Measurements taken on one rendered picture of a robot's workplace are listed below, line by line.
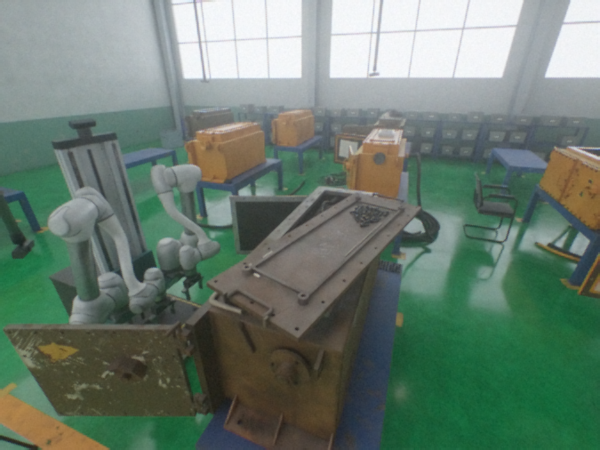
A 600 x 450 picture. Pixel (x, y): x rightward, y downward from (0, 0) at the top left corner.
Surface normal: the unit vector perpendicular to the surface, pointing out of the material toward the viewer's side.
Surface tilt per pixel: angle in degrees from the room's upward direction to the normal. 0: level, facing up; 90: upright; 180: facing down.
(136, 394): 90
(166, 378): 90
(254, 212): 90
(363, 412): 0
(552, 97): 90
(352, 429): 0
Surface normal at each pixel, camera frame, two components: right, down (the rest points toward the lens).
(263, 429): 0.00, -0.89
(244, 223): 0.01, 0.45
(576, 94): -0.35, 0.42
